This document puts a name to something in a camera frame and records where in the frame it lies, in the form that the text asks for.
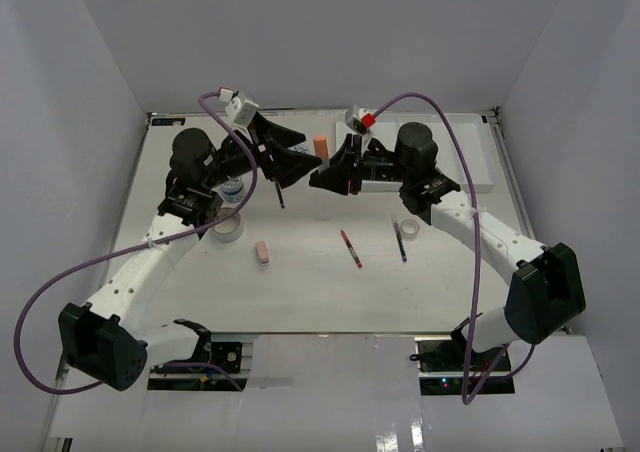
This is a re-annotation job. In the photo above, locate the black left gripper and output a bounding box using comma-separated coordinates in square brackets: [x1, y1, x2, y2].
[204, 112, 322, 190]

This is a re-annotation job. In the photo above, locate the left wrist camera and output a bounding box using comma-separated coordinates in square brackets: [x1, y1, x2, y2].
[225, 92, 259, 128]

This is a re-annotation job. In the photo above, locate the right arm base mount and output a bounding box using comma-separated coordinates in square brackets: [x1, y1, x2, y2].
[409, 336, 515, 396]

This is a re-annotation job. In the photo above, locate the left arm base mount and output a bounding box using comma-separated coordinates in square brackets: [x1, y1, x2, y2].
[147, 319, 255, 392]

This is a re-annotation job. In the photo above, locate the white divided organizer tray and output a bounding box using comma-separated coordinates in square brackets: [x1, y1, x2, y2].
[362, 112, 496, 193]

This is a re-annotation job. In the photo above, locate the blue gel pen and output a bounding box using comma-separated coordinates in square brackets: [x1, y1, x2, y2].
[391, 215, 408, 263]

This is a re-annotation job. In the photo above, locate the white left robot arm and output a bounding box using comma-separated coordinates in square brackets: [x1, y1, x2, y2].
[58, 114, 321, 391]

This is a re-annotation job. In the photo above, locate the pink correction tape dispenser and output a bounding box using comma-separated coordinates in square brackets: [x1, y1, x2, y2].
[255, 241, 270, 266]

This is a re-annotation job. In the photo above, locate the red gel pen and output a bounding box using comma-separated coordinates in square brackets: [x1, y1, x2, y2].
[340, 229, 363, 269]

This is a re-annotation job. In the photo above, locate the large clear tape roll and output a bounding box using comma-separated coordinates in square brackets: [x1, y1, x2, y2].
[211, 208, 244, 243]

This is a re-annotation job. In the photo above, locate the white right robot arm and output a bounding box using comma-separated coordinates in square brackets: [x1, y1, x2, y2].
[309, 122, 586, 371]

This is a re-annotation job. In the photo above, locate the orange marker pen body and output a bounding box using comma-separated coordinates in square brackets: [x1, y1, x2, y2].
[313, 136, 330, 173]

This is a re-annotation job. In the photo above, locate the blue jar with label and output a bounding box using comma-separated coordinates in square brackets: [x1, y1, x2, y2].
[289, 143, 309, 154]

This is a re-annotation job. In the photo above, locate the black gel pen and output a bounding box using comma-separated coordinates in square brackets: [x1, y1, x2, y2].
[274, 181, 286, 209]

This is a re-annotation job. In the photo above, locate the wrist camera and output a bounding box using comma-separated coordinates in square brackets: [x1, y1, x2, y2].
[344, 105, 376, 136]
[225, 92, 259, 128]

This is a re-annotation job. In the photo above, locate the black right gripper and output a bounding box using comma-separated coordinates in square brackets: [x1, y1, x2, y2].
[309, 134, 412, 196]

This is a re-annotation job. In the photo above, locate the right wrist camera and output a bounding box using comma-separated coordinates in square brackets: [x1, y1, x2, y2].
[344, 105, 376, 136]

